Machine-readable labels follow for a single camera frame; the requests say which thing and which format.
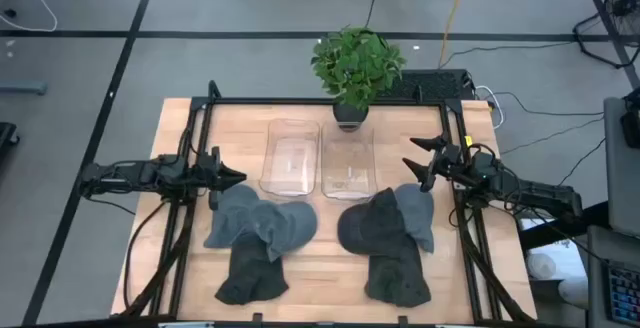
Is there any clear plastic bin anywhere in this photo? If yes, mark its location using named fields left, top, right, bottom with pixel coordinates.
left=258, top=117, right=321, bottom=198
left=320, top=121, right=378, bottom=202

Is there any yellow hanging cable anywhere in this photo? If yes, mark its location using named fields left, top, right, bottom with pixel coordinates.
left=438, top=0, right=474, bottom=69

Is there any white paper roll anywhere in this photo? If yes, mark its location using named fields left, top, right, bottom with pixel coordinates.
left=557, top=274, right=591, bottom=310
left=524, top=251, right=558, bottom=281

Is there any green leafy plant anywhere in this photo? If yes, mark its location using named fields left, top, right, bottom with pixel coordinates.
left=310, top=26, right=407, bottom=112

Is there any black plant pot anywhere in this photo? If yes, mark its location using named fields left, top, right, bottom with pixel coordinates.
left=332, top=101, right=370, bottom=133

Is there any black aluminium frame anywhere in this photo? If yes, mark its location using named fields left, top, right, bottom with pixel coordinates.
left=118, top=80, right=537, bottom=328

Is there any keypad with coloured keys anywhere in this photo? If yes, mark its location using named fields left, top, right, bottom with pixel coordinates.
left=606, top=262, right=640, bottom=327

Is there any grey-blue sock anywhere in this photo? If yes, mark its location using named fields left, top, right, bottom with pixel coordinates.
left=393, top=183, right=436, bottom=255

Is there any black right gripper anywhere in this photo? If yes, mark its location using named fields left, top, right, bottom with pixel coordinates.
left=401, top=135, right=472, bottom=193

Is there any black perforated box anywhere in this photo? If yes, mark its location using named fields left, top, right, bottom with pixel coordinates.
left=388, top=69, right=476, bottom=103

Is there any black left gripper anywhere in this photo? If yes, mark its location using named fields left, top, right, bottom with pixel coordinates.
left=193, top=145, right=248, bottom=213

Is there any dark grey baseball cap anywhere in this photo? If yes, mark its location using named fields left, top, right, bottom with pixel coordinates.
left=337, top=186, right=402, bottom=258
left=364, top=237, right=433, bottom=309
left=214, top=231, right=290, bottom=306

